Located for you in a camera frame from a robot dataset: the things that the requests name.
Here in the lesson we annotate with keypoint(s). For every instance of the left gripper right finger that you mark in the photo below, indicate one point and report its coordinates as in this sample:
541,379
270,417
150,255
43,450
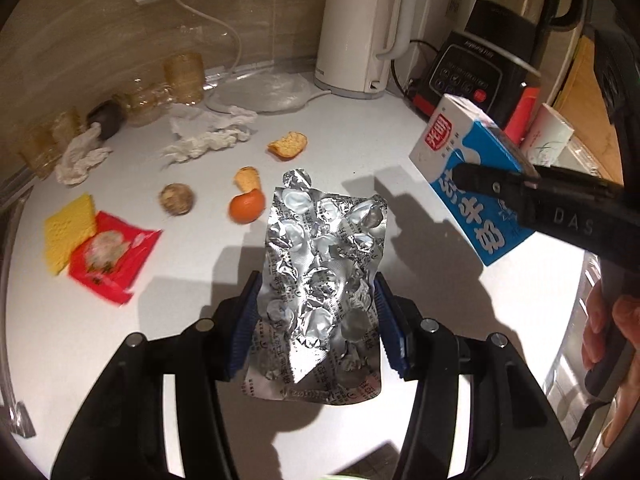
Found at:
392,325

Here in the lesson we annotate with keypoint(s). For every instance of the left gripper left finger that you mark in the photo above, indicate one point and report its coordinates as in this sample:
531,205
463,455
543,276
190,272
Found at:
244,318

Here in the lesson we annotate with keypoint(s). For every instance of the silver foil blister pack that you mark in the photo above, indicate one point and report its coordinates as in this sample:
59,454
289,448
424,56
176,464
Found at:
316,338

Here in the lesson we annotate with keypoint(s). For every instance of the orange tangerine with peel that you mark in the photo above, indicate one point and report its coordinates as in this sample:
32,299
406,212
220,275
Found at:
250,203

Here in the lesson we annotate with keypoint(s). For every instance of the red snack wrapper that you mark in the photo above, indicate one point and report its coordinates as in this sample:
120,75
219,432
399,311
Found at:
109,262

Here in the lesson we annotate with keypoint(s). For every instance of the blue white milk carton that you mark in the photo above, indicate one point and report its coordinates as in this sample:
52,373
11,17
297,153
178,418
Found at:
474,168

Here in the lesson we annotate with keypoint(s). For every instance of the orange peel piece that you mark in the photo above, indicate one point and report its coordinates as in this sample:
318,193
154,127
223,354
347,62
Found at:
289,146

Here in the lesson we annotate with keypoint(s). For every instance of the yellow foam net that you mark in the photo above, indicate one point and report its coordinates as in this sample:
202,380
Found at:
66,230

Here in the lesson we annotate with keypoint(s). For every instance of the small white tissue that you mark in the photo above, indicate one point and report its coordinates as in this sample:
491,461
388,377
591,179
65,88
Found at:
84,153

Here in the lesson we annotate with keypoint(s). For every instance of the clear plastic bag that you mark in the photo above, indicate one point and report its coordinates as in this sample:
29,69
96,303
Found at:
262,93

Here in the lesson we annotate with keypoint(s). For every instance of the clear glass mug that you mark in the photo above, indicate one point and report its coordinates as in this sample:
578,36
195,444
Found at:
575,156

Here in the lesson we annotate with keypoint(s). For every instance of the white ceramic cup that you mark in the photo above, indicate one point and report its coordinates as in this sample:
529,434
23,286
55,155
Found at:
546,137

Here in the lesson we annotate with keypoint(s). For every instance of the wooden cutting board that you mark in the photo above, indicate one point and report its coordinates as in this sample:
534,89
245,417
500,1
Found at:
581,103

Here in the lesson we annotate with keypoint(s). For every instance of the brown rotten fruit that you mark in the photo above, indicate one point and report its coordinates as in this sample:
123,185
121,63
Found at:
176,199

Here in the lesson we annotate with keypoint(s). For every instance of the red black blender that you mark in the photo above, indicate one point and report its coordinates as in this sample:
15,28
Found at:
494,60

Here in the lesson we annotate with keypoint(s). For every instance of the clear glass jar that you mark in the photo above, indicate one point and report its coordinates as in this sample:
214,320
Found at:
144,101

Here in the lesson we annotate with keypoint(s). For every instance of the black small cup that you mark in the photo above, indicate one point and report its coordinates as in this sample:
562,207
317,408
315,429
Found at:
110,116

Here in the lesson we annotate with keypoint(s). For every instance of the amber glass cup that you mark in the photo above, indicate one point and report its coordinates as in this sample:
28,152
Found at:
185,76

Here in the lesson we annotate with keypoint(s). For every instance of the white electric kettle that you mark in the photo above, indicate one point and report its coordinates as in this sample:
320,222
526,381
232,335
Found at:
358,41

